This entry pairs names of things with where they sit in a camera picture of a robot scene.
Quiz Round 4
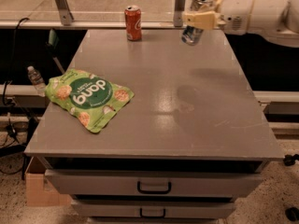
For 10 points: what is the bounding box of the black lower caster wheel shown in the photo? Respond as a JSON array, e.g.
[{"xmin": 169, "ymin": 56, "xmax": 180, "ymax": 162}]
[{"xmin": 285, "ymin": 207, "xmax": 299, "ymax": 221}]

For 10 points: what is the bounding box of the black drawer handle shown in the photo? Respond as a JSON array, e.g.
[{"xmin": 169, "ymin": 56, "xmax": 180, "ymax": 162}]
[
  {"xmin": 139, "ymin": 208, "xmax": 166, "ymax": 218},
  {"xmin": 136, "ymin": 181, "xmax": 172, "ymax": 195}
]

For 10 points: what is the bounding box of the grey upper drawer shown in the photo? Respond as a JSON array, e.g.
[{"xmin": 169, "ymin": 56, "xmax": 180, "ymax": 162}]
[{"xmin": 46, "ymin": 170, "xmax": 263, "ymax": 198}]

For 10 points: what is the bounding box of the cardboard box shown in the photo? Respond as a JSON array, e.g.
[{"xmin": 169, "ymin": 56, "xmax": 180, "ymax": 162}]
[{"xmin": 25, "ymin": 158, "xmax": 71, "ymax": 207}]

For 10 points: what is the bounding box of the middle metal railing bracket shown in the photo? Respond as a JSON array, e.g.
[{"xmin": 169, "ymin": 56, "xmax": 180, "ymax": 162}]
[{"xmin": 173, "ymin": 0, "xmax": 186, "ymax": 27}]

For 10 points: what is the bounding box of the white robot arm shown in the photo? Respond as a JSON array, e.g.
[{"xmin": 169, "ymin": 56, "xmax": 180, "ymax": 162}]
[{"xmin": 183, "ymin": 0, "xmax": 299, "ymax": 48}]

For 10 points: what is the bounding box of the black upper drawer handle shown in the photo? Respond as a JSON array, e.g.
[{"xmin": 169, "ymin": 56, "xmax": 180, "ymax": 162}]
[{"xmin": 136, "ymin": 181, "xmax": 172, "ymax": 195}]

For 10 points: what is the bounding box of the silver blue redbull can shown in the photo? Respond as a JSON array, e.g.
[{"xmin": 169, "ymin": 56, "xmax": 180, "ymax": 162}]
[{"xmin": 181, "ymin": 0, "xmax": 213, "ymax": 46}]

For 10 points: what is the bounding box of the red coke can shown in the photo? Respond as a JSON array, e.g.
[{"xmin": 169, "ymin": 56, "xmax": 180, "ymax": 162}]
[{"xmin": 124, "ymin": 5, "xmax": 142, "ymax": 41}]

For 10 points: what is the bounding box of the green snack chip bag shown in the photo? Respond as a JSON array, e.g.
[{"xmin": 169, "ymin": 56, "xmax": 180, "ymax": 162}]
[{"xmin": 45, "ymin": 69, "xmax": 135, "ymax": 133}]

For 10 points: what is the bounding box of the grey drawer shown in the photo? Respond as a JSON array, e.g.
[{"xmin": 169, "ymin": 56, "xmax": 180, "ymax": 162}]
[
  {"xmin": 46, "ymin": 170, "xmax": 263, "ymax": 198},
  {"xmin": 71, "ymin": 200, "xmax": 235, "ymax": 219}
]

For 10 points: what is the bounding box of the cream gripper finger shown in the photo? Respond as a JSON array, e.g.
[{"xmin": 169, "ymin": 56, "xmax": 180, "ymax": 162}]
[
  {"xmin": 213, "ymin": 0, "xmax": 223, "ymax": 11},
  {"xmin": 182, "ymin": 11, "xmax": 226, "ymax": 30}
]

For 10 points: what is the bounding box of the left metal railing bracket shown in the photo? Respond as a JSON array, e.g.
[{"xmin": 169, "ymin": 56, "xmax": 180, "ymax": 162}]
[{"xmin": 55, "ymin": 0, "xmax": 74, "ymax": 26}]

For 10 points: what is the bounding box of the clear plastic water bottle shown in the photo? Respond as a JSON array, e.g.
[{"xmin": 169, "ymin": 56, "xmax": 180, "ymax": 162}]
[{"xmin": 27, "ymin": 66, "xmax": 46, "ymax": 97}]

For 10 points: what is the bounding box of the metal railing bracket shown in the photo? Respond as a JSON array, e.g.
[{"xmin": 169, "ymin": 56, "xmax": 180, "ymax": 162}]
[
  {"xmin": 173, "ymin": 0, "xmax": 186, "ymax": 27},
  {"xmin": 55, "ymin": 0, "xmax": 74, "ymax": 26}
]

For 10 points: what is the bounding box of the black cable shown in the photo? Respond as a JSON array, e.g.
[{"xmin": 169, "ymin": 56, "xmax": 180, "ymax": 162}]
[{"xmin": 1, "ymin": 17, "xmax": 31, "ymax": 107}]

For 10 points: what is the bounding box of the grey lower drawer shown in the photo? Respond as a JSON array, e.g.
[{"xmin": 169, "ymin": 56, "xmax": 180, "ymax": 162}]
[{"xmin": 71, "ymin": 200, "xmax": 235, "ymax": 219}]

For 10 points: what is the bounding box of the black lower drawer handle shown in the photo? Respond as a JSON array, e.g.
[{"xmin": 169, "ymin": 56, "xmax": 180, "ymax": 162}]
[{"xmin": 139, "ymin": 208, "xmax": 166, "ymax": 218}]

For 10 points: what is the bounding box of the black caster wheel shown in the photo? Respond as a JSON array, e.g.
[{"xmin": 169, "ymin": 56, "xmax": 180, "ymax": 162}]
[
  {"xmin": 283, "ymin": 154, "xmax": 299, "ymax": 166},
  {"xmin": 285, "ymin": 207, "xmax": 299, "ymax": 221}
]

